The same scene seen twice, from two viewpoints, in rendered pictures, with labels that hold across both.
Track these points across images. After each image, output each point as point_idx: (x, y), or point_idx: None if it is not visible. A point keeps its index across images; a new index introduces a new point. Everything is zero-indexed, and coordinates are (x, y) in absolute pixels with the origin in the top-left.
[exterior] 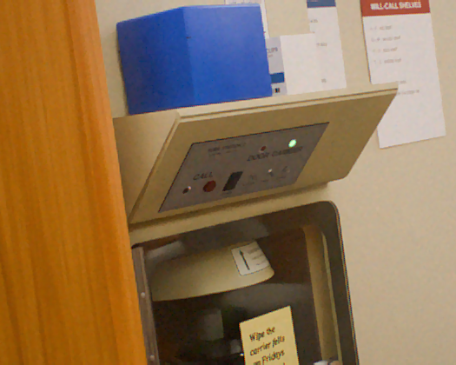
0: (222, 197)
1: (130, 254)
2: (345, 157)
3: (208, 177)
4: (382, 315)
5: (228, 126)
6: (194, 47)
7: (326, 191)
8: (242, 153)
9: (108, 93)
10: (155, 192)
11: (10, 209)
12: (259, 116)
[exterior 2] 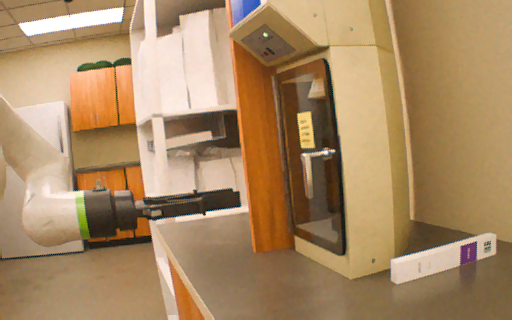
0: (277, 57)
1: (236, 78)
2: (298, 36)
3: (261, 50)
4: None
5: (239, 33)
6: (231, 8)
7: (328, 53)
8: (257, 41)
9: (231, 27)
10: (256, 56)
11: None
12: (241, 28)
